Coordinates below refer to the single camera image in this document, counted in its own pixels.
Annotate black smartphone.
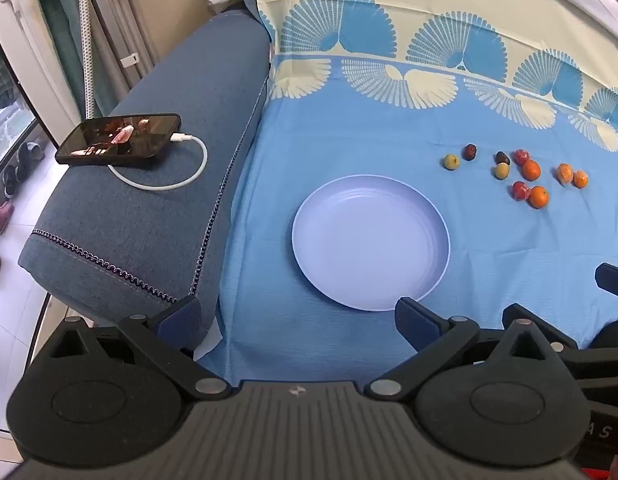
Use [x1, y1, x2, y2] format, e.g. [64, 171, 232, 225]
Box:
[55, 113, 182, 167]

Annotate light blue plate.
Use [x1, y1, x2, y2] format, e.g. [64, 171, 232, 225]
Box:
[291, 174, 451, 312]

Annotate grey curtain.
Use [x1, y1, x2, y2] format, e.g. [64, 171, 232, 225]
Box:
[84, 0, 162, 106]

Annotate white spotted pole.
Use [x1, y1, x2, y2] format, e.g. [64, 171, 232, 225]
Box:
[75, 0, 97, 118]

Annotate green curtain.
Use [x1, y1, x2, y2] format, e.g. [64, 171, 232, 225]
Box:
[29, 0, 90, 116]

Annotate dark slipper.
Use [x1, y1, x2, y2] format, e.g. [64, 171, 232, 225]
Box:
[16, 141, 46, 181]

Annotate white charging cable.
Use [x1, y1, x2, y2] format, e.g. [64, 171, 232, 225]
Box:
[109, 132, 210, 192]

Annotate blue fan-print sheet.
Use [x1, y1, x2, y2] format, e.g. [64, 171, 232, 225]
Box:
[196, 0, 618, 386]

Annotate white door frame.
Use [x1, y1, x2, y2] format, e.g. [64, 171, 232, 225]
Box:
[0, 0, 82, 156]

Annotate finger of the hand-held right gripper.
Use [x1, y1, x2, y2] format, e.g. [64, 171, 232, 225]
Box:
[594, 262, 618, 303]
[503, 304, 618, 378]

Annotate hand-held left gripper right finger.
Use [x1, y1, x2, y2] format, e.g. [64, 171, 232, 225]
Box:
[364, 296, 549, 404]

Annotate dark shoe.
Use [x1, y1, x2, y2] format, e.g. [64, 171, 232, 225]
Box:
[1, 166, 20, 198]

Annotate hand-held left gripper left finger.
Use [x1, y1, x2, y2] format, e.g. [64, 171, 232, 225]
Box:
[48, 295, 232, 402]

